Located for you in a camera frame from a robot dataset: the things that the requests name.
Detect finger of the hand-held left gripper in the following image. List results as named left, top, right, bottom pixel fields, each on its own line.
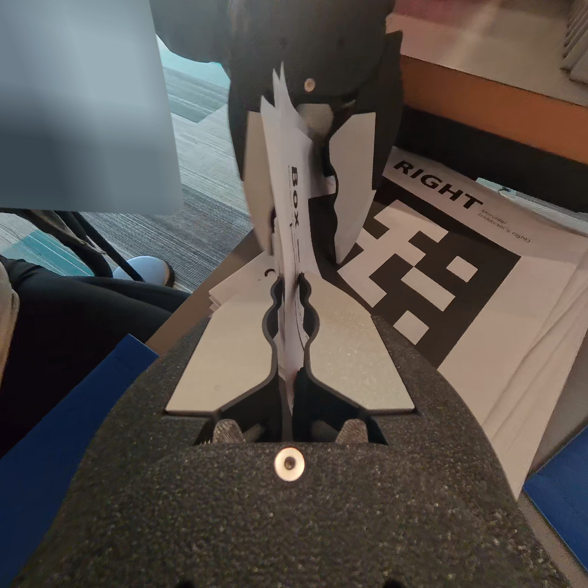
left=321, top=111, right=380, bottom=266
left=243, top=109, right=278, bottom=255

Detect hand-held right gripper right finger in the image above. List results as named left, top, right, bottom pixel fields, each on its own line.
left=296, top=273, right=420, bottom=414

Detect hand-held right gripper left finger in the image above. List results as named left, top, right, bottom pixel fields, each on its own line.
left=164, top=278, right=283, bottom=414

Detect thin bundle of paper pages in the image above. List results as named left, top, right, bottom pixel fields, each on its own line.
left=259, top=60, right=341, bottom=407

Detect stack of printed marker sheets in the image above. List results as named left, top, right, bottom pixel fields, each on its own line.
left=209, top=147, right=588, bottom=500

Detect person's left forearm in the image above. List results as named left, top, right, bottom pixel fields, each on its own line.
left=149, top=0, right=239, bottom=65

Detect blue cardboard sheets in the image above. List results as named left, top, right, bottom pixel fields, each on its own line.
left=146, top=117, right=588, bottom=506

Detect person's pale blue shoe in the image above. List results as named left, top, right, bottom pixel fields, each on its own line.
left=112, top=255, right=176, bottom=287

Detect person's leg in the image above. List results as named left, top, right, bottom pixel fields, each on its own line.
left=0, top=256, right=190, bottom=460

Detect wooden edged ledge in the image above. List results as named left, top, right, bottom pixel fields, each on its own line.
left=386, top=9, right=588, bottom=165

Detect blue paper folder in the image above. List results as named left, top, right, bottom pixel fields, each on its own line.
left=524, top=426, right=588, bottom=571

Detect black metal chair frame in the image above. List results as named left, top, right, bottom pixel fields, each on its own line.
left=28, top=209, right=144, bottom=282

